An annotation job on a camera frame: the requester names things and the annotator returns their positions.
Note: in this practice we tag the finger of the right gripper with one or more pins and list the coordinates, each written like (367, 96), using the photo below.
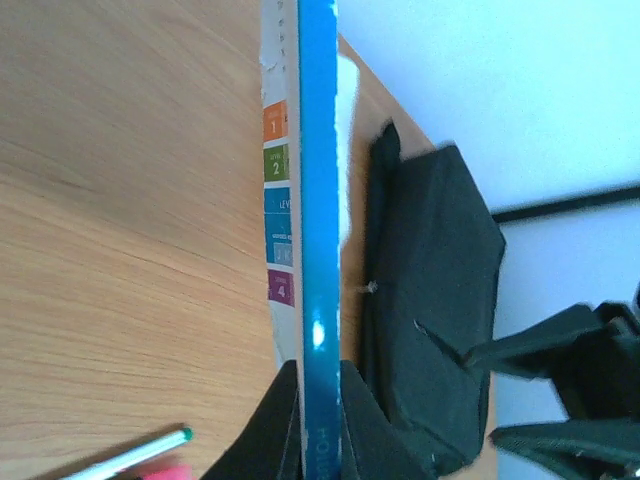
(564, 344)
(576, 449)

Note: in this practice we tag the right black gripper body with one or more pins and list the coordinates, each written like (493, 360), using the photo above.
(618, 398)

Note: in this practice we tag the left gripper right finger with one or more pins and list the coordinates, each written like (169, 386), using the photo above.
(371, 449)

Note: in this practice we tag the pink black highlighter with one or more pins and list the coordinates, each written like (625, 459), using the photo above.
(170, 472)

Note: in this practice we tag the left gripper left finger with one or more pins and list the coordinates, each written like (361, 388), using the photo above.
(269, 446)

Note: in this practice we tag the right black frame post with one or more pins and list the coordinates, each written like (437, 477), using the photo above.
(596, 199)

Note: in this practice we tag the dog picture book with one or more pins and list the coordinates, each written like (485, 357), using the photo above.
(309, 96)

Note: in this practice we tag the blue white marker pen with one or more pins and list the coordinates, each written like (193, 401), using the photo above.
(122, 462)

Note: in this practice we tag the black student backpack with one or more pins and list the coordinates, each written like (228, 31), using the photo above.
(432, 261)

